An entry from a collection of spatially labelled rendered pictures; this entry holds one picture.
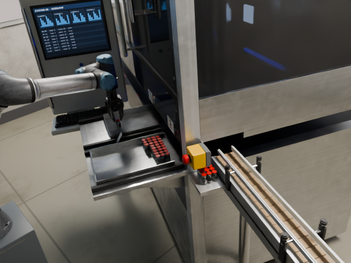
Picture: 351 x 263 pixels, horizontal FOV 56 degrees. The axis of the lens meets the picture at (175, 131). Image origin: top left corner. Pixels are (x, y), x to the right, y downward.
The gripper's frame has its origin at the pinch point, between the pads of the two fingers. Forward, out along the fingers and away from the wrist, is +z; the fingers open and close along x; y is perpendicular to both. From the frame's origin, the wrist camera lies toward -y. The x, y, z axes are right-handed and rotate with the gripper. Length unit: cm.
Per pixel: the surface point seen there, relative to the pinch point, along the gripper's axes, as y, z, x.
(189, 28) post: 54, -54, 25
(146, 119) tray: -1.1, 5.5, 15.7
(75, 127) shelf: -26.7, 12.5, -23.3
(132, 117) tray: -7.3, 5.4, 9.0
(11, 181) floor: -109, 91, -93
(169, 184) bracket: 43.5, 17.3, 13.2
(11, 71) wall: -247, 35, -85
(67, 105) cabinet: -49, 7, -26
